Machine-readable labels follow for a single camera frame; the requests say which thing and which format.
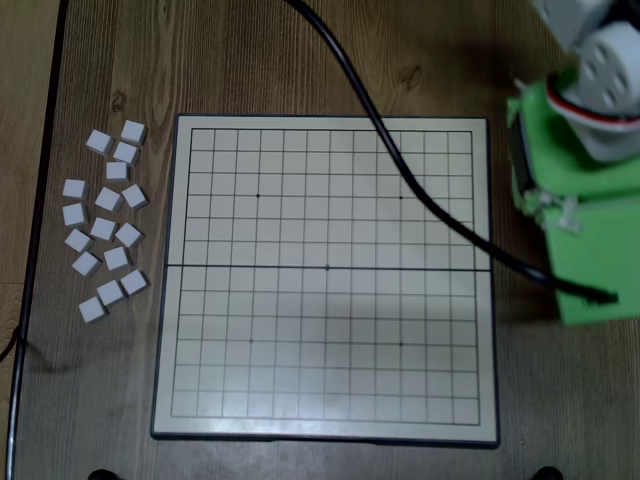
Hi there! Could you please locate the black camera cable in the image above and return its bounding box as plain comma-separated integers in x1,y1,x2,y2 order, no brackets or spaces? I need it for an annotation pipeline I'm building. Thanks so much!
285,0,620,305

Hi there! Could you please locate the white grid go board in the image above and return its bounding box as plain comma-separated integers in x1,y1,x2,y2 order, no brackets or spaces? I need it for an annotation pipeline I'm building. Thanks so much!
149,113,501,449

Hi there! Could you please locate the black edge strip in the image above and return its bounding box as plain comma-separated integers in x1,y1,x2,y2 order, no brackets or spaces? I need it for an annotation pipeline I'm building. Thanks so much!
5,0,71,480

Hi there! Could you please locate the red white black servo cable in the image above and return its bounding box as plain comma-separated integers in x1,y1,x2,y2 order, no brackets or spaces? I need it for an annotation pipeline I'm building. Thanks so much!
545,73,640,134

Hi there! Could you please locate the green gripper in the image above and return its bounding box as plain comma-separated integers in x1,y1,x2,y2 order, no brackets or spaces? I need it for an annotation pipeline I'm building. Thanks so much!
505,79,640,219

